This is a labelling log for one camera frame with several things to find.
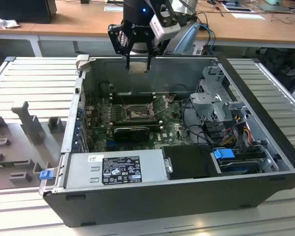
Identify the black RAM slot bank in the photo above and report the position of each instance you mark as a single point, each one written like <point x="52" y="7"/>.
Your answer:
<point x="137" y="98"/>
<point x="137" y="122"/>

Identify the white paper sheet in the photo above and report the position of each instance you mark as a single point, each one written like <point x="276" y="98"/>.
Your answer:
<point x="113" y="8"/>

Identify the black open PC case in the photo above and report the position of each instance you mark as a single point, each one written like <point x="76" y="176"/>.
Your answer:
<point x="137" y="209"/>

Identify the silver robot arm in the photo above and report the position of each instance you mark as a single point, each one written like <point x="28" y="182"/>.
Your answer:
<point x="189" y="6"/>

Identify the black graphics card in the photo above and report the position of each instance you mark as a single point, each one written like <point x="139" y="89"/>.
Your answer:
<point x="130" y="134"/>

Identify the crumpled white paper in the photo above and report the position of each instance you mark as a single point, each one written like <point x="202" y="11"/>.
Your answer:
<point x="5" y="23"/>

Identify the green motherboard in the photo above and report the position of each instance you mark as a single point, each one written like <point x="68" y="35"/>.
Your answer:
<point x="172" y="127"/>

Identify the white paper with blue edge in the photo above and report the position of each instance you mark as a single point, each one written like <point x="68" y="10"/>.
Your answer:
<point x="248" y="16"/>

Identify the grey laptop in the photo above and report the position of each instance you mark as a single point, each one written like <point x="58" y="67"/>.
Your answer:
<point x="275" y="8"/>

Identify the silver metal drive cage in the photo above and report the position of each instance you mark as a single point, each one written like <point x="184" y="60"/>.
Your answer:
<point x="206" y="98"/>

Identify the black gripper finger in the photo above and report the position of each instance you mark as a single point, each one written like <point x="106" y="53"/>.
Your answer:
<point x="114" y="39"/>
<point x="154" y="50"/>

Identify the hard disk in blue carrier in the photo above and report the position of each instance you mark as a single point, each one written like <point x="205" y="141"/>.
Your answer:
<point x="223" y="153"/>

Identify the pale blue teach pendant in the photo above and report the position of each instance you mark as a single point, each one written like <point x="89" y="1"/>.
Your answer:
<point x="186" y="39"/>

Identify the dark tablet with white border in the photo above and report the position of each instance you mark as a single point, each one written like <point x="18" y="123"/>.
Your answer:
<point x="237" y="7"/>

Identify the blue case latch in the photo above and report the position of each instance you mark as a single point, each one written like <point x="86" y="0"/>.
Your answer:
<point x="45" y="175"/>

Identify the CPU socket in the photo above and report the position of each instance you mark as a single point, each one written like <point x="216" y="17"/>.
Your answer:
<point x="137" y="114"/>

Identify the grey parts rack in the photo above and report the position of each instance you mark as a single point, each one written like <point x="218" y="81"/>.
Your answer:
<point x="14" y="137"/>

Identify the black bag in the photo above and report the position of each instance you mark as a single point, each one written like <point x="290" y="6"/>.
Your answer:
<point x="280" y="64"/>

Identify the square silver CPU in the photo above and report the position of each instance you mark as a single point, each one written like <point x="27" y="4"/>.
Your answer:
<point x="138" y="67"/>

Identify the wooden desk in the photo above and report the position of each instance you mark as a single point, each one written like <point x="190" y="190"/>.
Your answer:
<point x="88" y="22"/>

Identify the silver power supply unit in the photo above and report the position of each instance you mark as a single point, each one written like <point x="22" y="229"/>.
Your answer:
<point x="81" y="172"/>

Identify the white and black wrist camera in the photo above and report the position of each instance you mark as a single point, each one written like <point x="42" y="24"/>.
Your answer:
<point x="162" y="30"/>

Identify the black box on desk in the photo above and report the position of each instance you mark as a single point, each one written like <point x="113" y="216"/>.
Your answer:
<point x="22" y="9"/>

